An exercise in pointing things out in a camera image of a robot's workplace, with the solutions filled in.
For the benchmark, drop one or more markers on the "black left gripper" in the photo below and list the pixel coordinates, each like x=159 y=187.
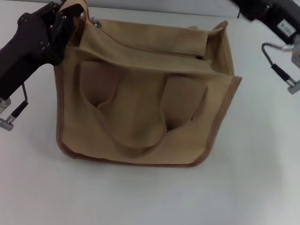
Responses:
x=17 y=57

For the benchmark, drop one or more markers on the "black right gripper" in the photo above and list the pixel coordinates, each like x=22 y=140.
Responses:
x=293 y=14

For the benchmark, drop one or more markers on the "metal zipper pull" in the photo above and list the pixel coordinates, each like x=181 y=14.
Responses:
x=96 y=21

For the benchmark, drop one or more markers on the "khaki canvas food bag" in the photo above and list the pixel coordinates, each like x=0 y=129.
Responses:
x=145 y=104

